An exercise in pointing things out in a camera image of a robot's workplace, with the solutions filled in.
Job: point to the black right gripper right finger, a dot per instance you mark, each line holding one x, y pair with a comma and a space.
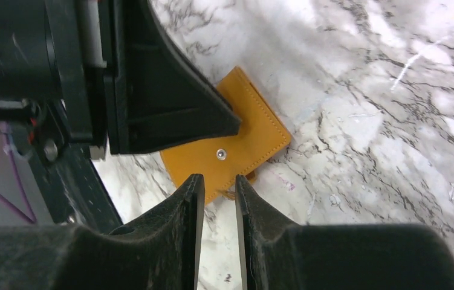
277, 253

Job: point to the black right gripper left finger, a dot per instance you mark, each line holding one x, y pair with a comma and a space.
158, 250

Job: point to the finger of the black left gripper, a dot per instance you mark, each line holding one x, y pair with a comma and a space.
155, 97

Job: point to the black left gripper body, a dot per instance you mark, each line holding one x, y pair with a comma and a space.
52, 70

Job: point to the yellow leather card holder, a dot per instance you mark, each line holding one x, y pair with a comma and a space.
261, 135

